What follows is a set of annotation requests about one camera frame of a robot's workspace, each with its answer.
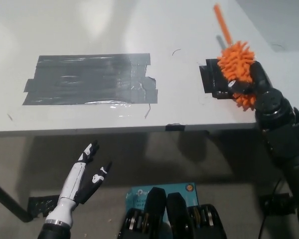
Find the grey duct tape patch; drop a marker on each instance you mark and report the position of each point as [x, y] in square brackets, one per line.
[84, 79]

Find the orange microfibre duster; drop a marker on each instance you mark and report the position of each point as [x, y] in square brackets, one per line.
[235, 59]

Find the black tape square patch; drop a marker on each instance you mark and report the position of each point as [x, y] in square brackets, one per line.
[211, 77]

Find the black robot legs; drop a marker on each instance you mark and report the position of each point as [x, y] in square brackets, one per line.
[173, 216]

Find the black table leg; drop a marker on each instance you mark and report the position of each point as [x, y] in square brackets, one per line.
[10, 201]

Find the teal router box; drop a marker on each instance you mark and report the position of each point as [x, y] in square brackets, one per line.
[139, 193]

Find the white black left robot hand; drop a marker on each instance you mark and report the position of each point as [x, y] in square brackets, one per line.
[72, 184]

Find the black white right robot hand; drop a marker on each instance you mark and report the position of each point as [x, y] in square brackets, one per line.
[276, 117]

